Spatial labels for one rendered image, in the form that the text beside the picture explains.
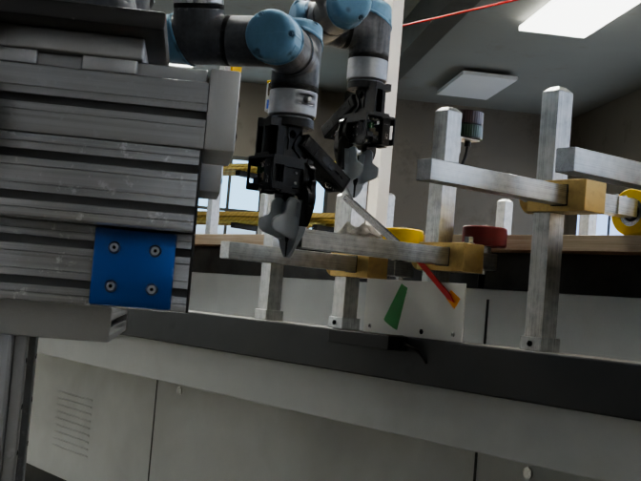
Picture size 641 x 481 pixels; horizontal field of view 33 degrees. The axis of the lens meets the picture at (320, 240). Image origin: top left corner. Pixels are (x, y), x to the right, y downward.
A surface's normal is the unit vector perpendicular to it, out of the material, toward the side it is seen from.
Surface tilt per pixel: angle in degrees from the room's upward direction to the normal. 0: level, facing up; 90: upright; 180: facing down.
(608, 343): 90
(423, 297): 90
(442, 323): 90
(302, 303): 90
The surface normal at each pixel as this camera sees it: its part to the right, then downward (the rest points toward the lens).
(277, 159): 0.61, 0.00
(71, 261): 0.12, -0.04
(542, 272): -0.79, -0.10
